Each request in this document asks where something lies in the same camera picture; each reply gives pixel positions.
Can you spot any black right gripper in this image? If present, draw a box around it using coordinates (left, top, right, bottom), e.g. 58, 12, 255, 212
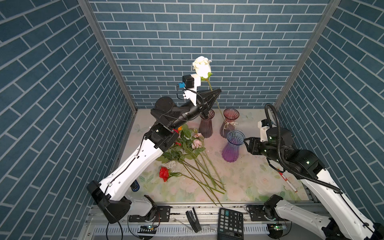
243, 134, 284, 166

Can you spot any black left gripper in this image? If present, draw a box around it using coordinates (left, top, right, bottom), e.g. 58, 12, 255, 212
167, 89, 219, 132

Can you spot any purple blue ribbed glass vase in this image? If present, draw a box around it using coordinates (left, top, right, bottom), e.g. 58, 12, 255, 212
222, 130, 245, 163

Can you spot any pink glass vase with twine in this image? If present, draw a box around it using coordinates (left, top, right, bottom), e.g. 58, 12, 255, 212
219, 109, 240, 138

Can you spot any white rose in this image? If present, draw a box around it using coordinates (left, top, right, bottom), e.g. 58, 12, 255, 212
191, 56, 226, 121

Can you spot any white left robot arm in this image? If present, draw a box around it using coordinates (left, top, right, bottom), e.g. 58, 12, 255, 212
87, 89, 222, 224

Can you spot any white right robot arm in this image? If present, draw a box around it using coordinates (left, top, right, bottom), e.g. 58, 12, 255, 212
245, 126, 384, 240

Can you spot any dark smoky glass vase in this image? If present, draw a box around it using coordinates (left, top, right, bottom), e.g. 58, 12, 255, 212
199, 110, 215, 138

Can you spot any red white marker pen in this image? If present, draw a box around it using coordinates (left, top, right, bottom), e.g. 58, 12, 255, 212
278, 172, 298, 193

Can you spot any bunch of roses on table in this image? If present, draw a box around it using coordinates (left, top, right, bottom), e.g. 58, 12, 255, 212
157, 124, 226, 206

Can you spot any black calculator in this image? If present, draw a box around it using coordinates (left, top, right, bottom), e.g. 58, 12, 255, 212
217, 208, 244, 240

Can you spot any black stapler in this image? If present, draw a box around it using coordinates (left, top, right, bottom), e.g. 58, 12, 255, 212
186, 208, 202, 233

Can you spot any blue stapler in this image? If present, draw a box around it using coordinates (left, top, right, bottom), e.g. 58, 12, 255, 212
131, 180, 140, 192

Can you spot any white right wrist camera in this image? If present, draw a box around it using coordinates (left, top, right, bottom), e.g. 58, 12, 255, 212
258, 119, 272, 142

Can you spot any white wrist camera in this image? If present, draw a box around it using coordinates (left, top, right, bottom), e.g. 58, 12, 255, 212
179, 74, 201, 106
258, 119, 272, 142

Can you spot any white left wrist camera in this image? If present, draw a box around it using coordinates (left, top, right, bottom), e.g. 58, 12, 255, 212
179, 74, 201, 106

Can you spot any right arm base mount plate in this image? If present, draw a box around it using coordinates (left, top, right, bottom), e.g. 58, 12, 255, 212
246, 205, 267, 222

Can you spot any aluminium front rail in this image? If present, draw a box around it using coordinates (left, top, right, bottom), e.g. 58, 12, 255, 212
86, 201, 331, 224

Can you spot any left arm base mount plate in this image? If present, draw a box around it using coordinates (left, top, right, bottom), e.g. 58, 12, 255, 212
128, 206, 171, 223

